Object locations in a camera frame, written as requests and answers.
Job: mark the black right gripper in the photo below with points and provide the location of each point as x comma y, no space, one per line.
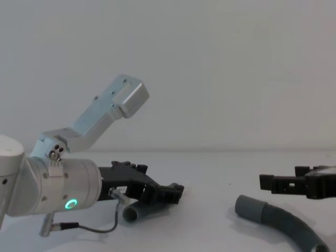
324,183

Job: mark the short grey plastic tube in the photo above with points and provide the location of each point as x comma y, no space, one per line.
136,212

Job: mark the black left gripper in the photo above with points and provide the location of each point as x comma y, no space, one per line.
123,178

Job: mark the white table cloth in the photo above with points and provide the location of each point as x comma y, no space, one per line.
204,223

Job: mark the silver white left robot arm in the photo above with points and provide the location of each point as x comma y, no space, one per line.
39,183

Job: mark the white curtain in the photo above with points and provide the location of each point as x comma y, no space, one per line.
210,65

